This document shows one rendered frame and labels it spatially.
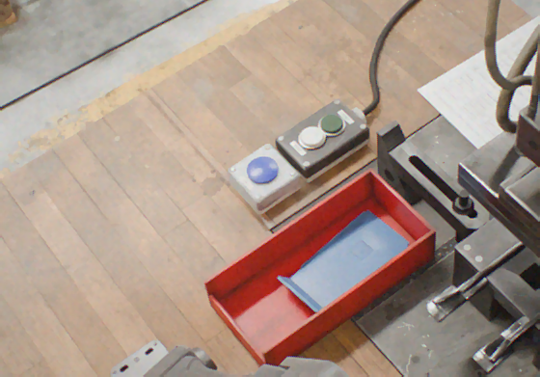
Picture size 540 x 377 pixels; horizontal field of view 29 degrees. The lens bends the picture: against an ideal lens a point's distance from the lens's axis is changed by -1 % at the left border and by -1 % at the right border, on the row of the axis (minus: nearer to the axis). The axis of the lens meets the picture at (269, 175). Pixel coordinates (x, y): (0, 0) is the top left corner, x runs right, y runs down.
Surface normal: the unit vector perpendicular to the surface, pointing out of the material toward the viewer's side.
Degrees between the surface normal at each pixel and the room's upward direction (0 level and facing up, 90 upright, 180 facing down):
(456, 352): 0
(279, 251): 90
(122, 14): 0
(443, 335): 0
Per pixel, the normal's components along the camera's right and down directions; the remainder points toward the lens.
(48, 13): -0.10, -0.58
